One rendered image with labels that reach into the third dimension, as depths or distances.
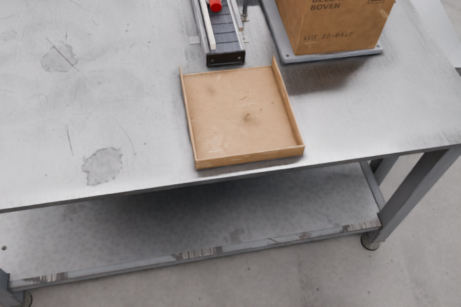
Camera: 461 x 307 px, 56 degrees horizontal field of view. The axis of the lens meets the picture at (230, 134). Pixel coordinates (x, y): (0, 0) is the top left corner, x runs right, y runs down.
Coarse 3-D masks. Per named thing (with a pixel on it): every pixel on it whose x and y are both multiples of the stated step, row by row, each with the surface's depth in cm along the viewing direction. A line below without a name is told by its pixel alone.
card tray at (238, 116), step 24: (216, 72) 119; (240, 72) 120; (264, 72) 120; (192, 96) 114; (216, 96) 114; (240, 96) 115; (264, 96) 115; (192, 120) 109; (216, 120) 110; (240, 120) 110; (264, 120) 110; (288, 120) 111; (192, 144) 101; (216, 144) 105; (240, 144) 106; (264, 144) 106; (288, 144) 106
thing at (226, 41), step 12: (216, 12) 126; (228, 12) 127; (204, 24) 123; (216, 24) 124; (228, 24) 124; (216, 36) 121; (228, 36) 121; (216, 48) 118; (228, 48) 118; (240, 48) 118
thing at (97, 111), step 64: (0, 0) 133; (64, 0) 134; (128, 0) 136; (256, 0) 138; (0, 64) 118; (64, 64) 119; (128, 64) 120; (192, 64) 121; (256, 64) 122; (320, 64) 123; (384, 64) 124; (448, 64) 126; (0, 128) 106; (64, 128) 107; (128, 128) 107; (320, 128) 110; (384, 128) 111; (448, 128) 112; (0, 192) 96; (64, 192) 97; (128, 192) 98
